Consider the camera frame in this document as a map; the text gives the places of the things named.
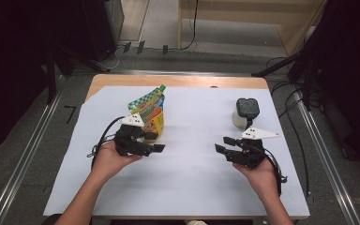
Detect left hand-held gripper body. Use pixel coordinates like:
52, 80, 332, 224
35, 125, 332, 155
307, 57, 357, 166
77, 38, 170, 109
114, 112, 155, 158

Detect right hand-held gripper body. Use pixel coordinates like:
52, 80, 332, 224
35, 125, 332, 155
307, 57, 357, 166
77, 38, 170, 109
226, 126, 280, 170

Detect yellow spouted refill pouch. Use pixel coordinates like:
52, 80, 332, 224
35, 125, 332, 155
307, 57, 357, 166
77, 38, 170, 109
127, 83, 167, 144

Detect person's left hand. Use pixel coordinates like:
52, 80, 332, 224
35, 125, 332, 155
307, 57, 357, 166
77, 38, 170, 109
90, 141, 143, 186

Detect person's right hand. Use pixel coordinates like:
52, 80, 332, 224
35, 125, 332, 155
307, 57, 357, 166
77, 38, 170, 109
232, 157, 279, 201

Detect black stand leg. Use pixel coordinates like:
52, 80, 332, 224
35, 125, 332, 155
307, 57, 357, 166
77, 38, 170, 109
251, 52, 305, 78
46, 43, 109, 105

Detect black cabinet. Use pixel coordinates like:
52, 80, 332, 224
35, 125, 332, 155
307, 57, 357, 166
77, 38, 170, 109
80, 0, 125, 61

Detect black curtain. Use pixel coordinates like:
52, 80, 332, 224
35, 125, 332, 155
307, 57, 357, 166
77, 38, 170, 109
0, 0, 59, 158
303, 0, 360, 168

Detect left hand-held gripper cable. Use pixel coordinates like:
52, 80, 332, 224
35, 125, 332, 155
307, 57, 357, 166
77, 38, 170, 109
86, 115, 126, 171

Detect hand-held gripper cable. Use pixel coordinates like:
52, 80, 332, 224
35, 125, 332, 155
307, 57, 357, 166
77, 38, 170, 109
86, 115, 126, 171
262, 149, 289, 197

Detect right hand-held gripper cable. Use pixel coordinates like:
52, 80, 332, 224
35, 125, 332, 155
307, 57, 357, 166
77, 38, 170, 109
262, 149, 289, 197

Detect black floor cables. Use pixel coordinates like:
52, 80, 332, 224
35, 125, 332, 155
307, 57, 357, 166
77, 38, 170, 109
265, 55, 313, 199

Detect aluminium floor rail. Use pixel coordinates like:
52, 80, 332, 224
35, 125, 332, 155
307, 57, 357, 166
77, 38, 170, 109
0, 78, 64, 225
293, 90, 360, 225

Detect white floor cable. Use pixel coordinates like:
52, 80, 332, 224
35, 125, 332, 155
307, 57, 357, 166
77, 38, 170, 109
105, 46, 127, 70

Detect black hanging cable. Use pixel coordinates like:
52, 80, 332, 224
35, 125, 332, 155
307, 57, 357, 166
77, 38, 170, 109
180, 0, 200, 52

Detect light wooden frame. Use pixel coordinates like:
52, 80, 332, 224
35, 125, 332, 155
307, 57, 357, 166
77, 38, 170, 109
177, 0, 327, 56

